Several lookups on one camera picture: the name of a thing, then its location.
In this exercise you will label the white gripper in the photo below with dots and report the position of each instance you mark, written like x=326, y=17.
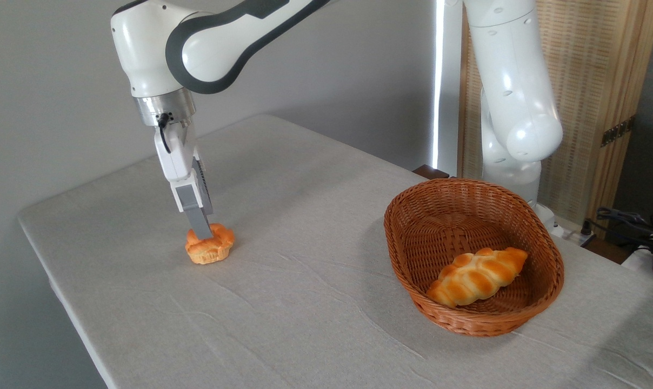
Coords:
x=176, y=156

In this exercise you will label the round flower-shaped bread bun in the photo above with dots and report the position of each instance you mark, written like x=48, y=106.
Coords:
x=210, y=251

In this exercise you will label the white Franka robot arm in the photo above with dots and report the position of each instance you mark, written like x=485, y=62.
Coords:
x=515, y=81

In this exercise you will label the long braided bread loaf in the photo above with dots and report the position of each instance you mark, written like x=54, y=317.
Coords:
x=475, y=276

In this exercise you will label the grey tablecloth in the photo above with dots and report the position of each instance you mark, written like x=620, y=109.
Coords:
x=305, y=302

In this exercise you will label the dark brown wooden furniture corner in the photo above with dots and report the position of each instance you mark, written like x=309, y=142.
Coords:
x=429, y=172

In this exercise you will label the brown wicker basket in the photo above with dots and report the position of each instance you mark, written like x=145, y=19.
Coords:
x=467, y=324

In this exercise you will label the white power strip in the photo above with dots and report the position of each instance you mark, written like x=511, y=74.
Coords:
x=575, y=235

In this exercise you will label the dark metal screen hinge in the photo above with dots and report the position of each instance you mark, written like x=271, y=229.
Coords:
x=618, y=131

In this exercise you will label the white vertical frame strip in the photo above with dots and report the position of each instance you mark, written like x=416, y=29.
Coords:
x=440, y=81

